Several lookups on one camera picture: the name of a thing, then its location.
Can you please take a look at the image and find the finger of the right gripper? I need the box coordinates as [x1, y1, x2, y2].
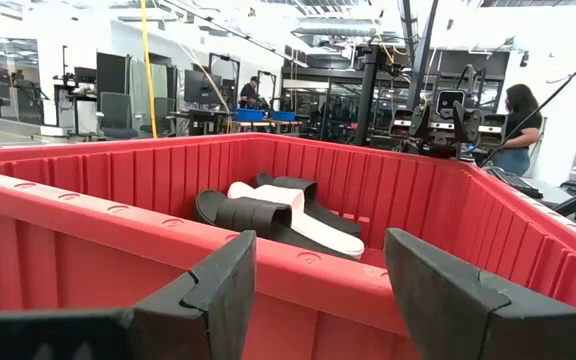
[451, 99, 483, 145]
[410, 102, 433, 140]

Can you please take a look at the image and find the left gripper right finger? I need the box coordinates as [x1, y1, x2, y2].
[384, 228, 576, 360]

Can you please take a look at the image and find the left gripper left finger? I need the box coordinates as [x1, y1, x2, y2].
[132, 229, 258, 360]

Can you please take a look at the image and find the pink slide sandal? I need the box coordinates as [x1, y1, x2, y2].
[226, 180, 366, 260]

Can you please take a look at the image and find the red plastic bin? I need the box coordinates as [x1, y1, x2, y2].
[0, 132, 576, 360]

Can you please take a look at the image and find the person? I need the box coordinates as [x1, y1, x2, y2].
[240, 75, 264, 109]
[492, 83, 544, 176]

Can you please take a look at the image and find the black vertical pole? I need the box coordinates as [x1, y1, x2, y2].
[352, 44, 385, 147]

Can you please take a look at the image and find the black background monitor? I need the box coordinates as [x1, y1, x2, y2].
[183, 68, 224, 105]

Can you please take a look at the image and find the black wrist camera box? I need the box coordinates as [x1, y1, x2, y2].
[434, 88, 468, 117]

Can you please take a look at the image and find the yellow hanging cable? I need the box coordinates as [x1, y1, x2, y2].
[139, 0, 159, 139]

